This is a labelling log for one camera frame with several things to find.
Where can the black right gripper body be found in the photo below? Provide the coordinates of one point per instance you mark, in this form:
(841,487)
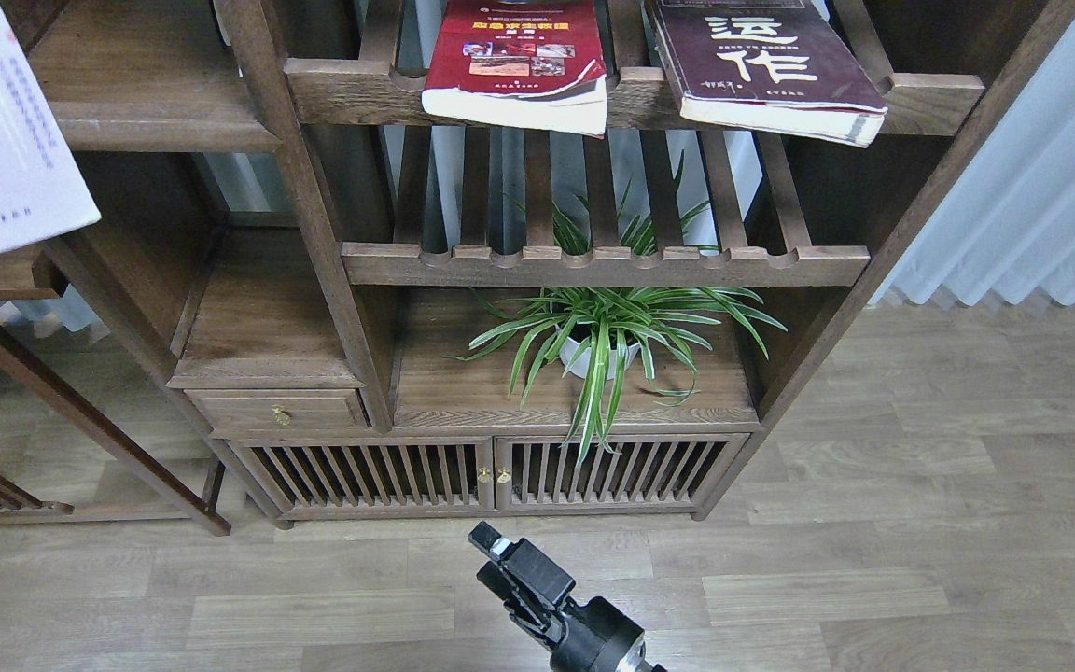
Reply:
(591,637)

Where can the red cover book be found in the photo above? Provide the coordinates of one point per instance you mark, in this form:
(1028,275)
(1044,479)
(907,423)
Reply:
(524,65)

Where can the green spider plant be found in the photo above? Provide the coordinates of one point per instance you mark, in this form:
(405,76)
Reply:
(655,316)

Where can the right cabinet slatted door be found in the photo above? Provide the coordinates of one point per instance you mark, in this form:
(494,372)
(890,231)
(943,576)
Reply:
(639,474)

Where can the small wooden drawer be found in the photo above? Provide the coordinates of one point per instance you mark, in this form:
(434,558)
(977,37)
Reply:
(238,413)

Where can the dark wooden bookshelf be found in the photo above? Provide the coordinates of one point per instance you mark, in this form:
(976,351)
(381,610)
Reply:
(280,211)

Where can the wooden side rack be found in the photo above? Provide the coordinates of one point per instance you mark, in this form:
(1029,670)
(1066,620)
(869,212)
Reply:
(62,459)

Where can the white pleated curtain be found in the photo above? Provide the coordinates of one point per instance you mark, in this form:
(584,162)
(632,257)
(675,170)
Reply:
(1007,229)

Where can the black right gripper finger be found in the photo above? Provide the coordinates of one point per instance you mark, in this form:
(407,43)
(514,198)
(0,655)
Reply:
(489,541)

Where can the cabinet slatted door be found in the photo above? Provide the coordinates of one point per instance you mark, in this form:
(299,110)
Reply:
(639,474)
(364,479)

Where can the maroon book with white characters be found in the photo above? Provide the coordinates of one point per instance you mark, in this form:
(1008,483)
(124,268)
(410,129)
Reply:
(772,66)

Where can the white plant pot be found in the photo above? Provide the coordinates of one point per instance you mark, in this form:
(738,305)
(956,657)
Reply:
(578,356)

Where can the left cabinet slatted door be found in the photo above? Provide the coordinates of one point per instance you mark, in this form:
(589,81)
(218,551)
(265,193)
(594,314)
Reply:
(364,479)

